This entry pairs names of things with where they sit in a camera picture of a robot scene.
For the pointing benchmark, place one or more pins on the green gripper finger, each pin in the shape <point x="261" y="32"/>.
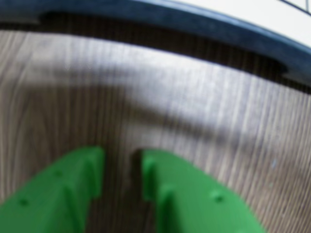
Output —
<point x="194" y="204"/>
<point x="48" y="199"/>

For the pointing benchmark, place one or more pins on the white grid go board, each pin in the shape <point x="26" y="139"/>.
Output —
<point x="194" y="17"/>

